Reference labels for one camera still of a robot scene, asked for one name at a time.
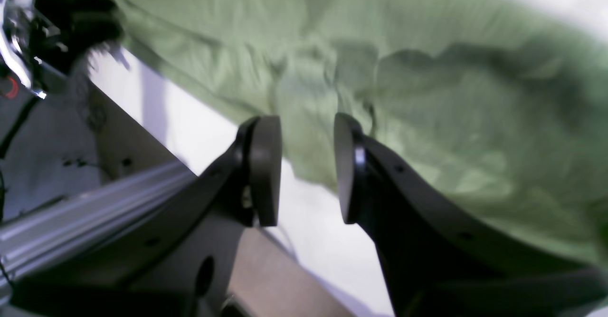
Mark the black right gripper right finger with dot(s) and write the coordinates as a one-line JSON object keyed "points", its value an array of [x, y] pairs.
{"points": [[439, 261]]}

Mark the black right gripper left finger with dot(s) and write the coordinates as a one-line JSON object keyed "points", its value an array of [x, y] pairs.
{"points": [[179, 262]]}

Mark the green T-shirt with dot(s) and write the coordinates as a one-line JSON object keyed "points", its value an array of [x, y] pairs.
{"points": [[501, 108]]}

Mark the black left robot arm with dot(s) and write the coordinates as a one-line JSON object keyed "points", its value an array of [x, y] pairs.
{"points": [[50, 36]]}

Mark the aluminium frame rail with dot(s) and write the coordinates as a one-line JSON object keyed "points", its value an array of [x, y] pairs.
{"points": [[54, 232]]}

